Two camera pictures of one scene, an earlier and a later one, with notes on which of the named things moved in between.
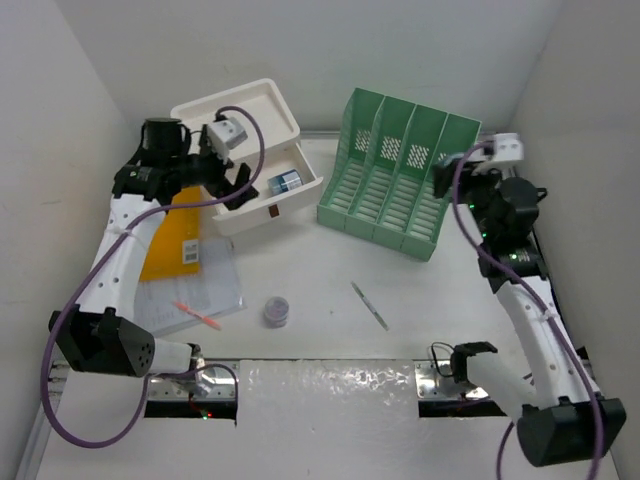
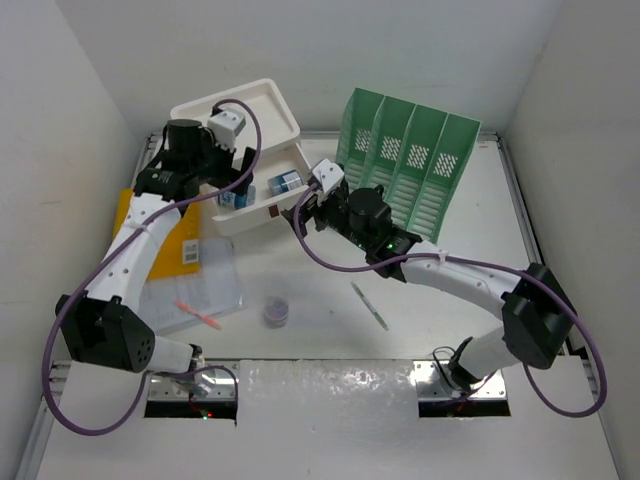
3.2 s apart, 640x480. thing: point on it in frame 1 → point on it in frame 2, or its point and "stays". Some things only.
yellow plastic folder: [175, 250] stays
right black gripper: [443, 176] → [307, 209]
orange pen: [205, 319] stays
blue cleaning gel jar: [284, 182] stays
